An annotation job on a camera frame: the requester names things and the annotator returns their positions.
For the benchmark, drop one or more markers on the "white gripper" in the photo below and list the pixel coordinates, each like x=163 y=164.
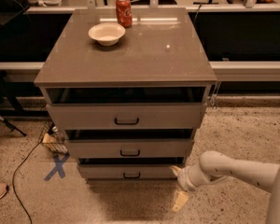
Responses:
x=186 y=179

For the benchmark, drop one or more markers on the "grey bottom drawer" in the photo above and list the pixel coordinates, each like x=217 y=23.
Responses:
x=126 y=172

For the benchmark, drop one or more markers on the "grey drawer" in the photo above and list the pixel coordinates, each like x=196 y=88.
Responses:
x=173 y=116
x=126 y=172
x=128 y=148

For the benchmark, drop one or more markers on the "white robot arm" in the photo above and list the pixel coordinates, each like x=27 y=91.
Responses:
x=213 y=167

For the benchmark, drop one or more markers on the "grey middle drawer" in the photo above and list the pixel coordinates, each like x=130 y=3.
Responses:
x=128 y=148

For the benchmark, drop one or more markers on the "grey drawer cabinet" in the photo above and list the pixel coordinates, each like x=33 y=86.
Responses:
x=159 y=61

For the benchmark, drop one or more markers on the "grey top drawer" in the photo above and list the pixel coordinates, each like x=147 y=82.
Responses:
x=173 y=116

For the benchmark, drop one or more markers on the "blue tape cross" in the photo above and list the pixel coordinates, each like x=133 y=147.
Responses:
x=58 y=167

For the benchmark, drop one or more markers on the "white bowl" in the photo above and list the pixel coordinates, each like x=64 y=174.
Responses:
x=107 y=34

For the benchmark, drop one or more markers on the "orange soda can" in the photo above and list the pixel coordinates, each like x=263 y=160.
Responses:
x=124 y=13

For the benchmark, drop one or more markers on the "black chair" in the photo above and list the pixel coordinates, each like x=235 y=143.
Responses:
x=4 y=3

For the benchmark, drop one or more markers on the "wire basket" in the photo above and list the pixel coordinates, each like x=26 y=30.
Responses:
x=51 y=138

